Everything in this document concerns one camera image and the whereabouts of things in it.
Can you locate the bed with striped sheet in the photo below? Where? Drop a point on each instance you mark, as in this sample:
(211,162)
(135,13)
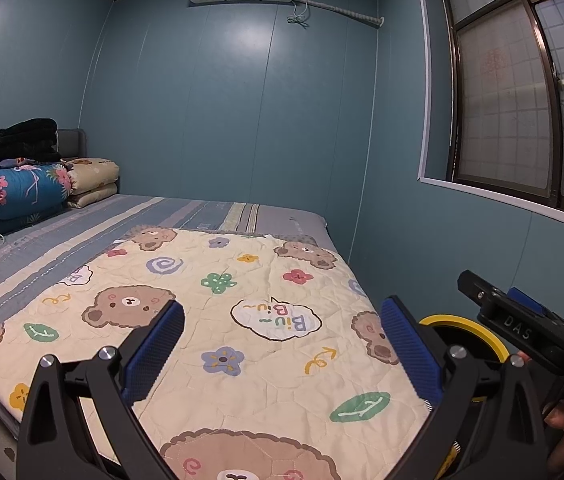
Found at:
(162,215)

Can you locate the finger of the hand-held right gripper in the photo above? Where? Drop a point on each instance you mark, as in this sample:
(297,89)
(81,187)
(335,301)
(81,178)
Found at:
(477,287)
(524,300)

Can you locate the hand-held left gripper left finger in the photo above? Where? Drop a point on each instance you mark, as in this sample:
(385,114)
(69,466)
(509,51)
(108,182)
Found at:
(154,350)

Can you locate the window with frosted glass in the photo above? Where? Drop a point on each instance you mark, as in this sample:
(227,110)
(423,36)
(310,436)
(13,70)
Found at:
(502,110)

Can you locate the beige folded quilt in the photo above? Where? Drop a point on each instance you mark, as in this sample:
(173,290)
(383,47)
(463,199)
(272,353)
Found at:
(94,180)

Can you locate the yellow rimmed trash bin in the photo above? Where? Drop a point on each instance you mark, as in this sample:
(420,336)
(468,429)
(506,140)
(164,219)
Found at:
(462,321)

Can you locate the printed bear blanket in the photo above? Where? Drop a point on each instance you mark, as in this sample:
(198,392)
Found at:
(262,360)

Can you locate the black folded clothes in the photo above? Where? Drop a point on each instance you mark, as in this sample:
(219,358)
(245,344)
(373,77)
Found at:
(24,140)

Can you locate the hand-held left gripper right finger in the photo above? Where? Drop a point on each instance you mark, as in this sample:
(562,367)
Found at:
(409,347)

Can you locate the wrapped air conditioner pipe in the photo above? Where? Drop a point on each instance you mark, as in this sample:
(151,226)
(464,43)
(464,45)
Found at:
(347,12)

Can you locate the blue floral quilt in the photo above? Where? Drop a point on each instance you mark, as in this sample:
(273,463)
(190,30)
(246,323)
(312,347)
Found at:
(22,190)

